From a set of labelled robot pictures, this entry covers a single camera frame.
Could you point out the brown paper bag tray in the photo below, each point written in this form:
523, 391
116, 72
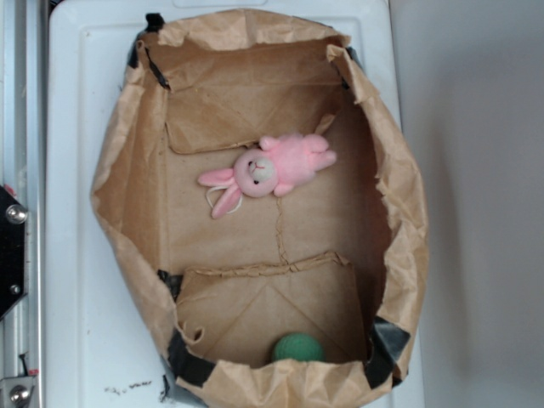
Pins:
343, 258

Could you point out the green textured ball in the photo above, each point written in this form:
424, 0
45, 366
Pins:
298, 346

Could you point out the pink plush bunny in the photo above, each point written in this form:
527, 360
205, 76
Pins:
276, 166

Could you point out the black mounting plate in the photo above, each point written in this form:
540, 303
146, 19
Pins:
13, 251

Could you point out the aluminium frame rail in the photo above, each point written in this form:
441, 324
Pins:
24, 40

